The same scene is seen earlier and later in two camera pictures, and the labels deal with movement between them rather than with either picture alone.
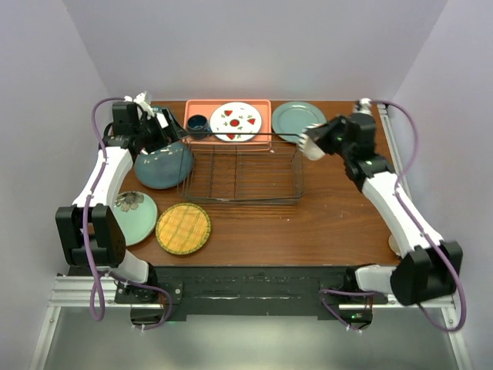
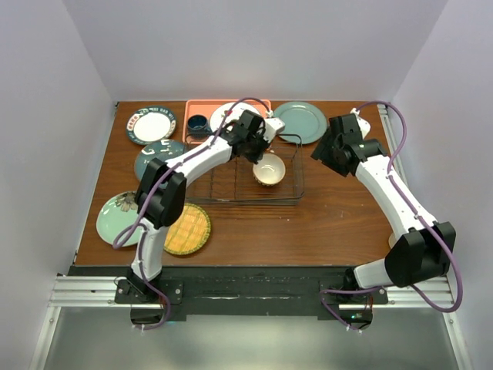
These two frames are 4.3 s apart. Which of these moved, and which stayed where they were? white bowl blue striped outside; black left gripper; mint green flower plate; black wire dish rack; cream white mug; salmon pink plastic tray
Moved: white bowl blue striped outside; black left gripper
Stayed: salmon pink plastic tray; black wire dish rack; mint green flower plate; cream white mug
